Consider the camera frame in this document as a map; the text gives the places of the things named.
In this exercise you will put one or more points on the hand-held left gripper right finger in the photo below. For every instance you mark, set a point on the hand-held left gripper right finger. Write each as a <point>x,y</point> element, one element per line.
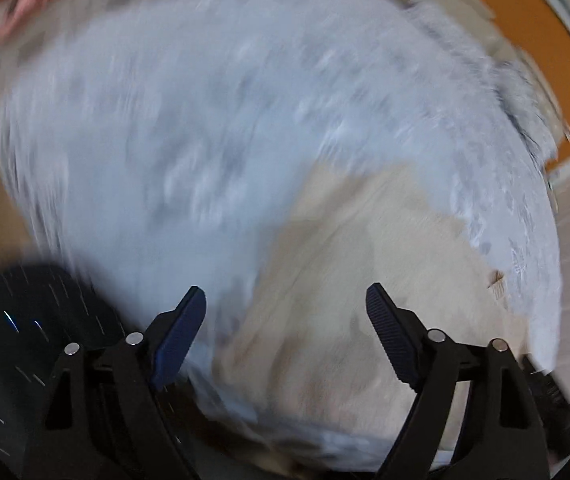
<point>390,340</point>

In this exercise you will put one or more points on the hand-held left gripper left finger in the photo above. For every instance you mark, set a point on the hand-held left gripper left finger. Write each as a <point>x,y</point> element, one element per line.
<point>180,335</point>

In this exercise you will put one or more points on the cream sweater with black hearts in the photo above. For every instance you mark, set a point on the cream sweater with black hearts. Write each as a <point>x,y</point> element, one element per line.
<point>340,310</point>

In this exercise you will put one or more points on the person's dark sparkly clothing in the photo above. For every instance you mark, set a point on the person's dark sparkly clothing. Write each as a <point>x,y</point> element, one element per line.
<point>5,350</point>

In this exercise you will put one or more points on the ruffled blue floral pillow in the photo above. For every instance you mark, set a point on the ruffled blue floral pillow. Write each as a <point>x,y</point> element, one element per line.
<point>525,110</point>

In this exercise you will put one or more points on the flat blue floral pillow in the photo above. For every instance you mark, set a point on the flat blue floral pillow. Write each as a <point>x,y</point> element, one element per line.
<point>450,30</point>

